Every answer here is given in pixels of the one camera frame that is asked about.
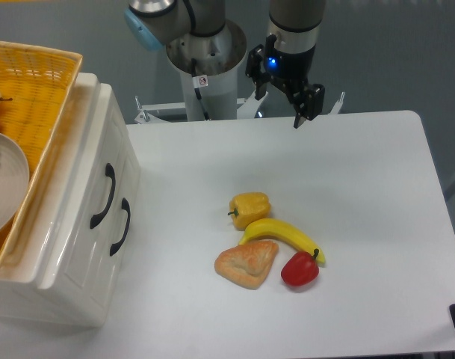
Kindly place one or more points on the black lower drawer handle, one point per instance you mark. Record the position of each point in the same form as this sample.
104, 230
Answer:
124, 228

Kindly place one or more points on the triangular pastry bread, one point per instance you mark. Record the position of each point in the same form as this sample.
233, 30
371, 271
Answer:
247, 265

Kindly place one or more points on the yellow bell pepper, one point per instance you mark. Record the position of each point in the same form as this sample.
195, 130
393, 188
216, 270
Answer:
245, 208

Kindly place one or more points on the grey round plate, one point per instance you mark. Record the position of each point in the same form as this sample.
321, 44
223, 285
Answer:
14, 178

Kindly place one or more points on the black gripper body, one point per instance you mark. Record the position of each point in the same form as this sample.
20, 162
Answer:
287, 61

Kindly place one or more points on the yellow banana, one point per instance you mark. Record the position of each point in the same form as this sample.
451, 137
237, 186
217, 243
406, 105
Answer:
284, 232

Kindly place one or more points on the white drawer cabinet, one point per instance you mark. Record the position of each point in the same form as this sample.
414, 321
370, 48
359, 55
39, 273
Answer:
21, 272

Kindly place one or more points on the yellow woven basket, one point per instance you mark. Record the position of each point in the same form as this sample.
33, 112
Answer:
40, 80

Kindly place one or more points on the black top drawer handle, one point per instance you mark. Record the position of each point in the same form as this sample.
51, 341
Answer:
106, 196

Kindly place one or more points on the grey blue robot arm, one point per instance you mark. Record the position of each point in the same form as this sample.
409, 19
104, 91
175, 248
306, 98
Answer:
155, 24

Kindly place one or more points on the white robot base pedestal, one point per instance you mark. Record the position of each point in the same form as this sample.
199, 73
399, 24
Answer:
208, 70

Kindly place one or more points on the red bell pepper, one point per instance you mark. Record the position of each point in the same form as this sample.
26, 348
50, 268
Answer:
301, 269

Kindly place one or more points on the black drawer handle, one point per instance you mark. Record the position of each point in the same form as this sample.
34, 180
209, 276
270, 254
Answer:
124, 228
106, 196

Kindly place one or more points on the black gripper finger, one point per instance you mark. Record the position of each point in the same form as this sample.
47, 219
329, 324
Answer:
308, 103
253, 71

